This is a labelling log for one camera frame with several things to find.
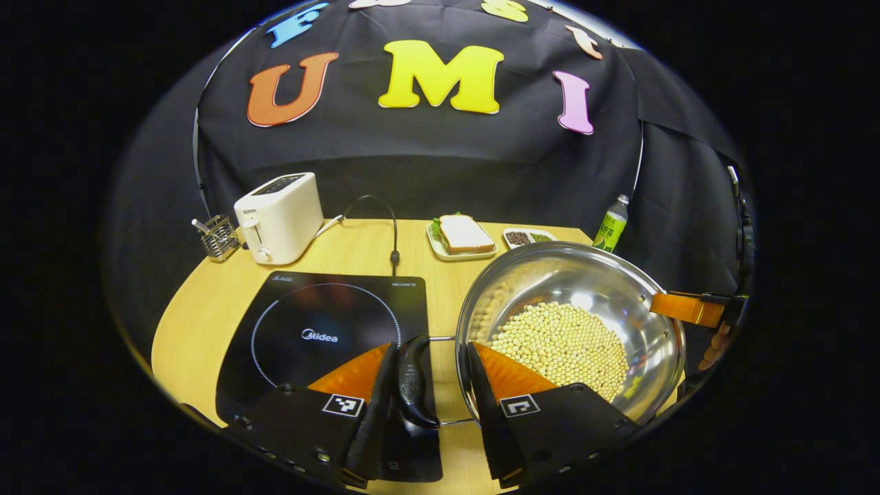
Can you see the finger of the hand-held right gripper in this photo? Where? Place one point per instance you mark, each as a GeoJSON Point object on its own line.
{"type": "Point", "coordinates": [684, 308]}

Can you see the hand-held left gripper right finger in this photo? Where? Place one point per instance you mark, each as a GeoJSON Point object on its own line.
{"type": "Point", "coordinates": [488, 426]}

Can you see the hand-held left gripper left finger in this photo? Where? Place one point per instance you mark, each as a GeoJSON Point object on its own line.
{"type": "Point", "coordinates": [375, 412]}

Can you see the stainless steel pot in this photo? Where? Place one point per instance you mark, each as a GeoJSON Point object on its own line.
{"type": "Point", "coordinates": [584, 275]}

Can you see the black induction cooktop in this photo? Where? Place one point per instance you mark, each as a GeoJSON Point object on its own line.
{"type": "Point", "coordinates": [309, 309]}

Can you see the green drink bottle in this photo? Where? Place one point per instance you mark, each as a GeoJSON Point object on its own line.
{"type": "Point", "coordinates": [610, 230]}

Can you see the pile of soybeans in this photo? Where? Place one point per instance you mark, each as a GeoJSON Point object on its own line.
{"type": "Point", "coordinates": [564, 344]}

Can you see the white divided dish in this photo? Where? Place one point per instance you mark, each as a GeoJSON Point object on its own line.
{"type": "Point", "coordinates": [528, 238]}

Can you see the white sandwich plate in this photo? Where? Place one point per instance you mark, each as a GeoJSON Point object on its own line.
{"type": "Point", "coordinates": [440, 251]}

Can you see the sandwich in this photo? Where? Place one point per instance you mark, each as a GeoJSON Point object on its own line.
{"type": "Point", "coordinates": [466, 234]}

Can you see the white toaster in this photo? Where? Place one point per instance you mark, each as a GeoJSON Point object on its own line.
{"type": "Point", "coordinates": [282, 216]}

